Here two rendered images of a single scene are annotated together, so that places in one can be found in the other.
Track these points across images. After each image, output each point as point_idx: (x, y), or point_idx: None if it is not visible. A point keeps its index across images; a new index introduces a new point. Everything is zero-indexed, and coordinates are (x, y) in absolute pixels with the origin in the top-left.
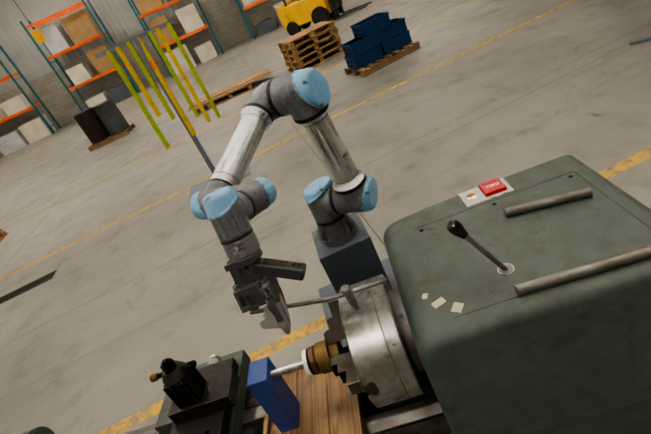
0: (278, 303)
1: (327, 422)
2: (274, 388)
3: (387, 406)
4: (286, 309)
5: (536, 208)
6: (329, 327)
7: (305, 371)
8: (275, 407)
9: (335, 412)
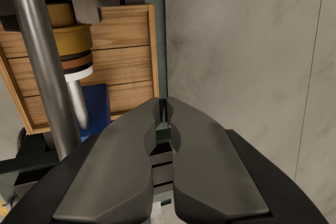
0: (206, 196)
1: (105, 50)
2: (103, 117)
3: None
4: (126, 131)
5: None
6: (12, 11)
7: (26, 85)
8: (108, 111)
9: (92, 41)
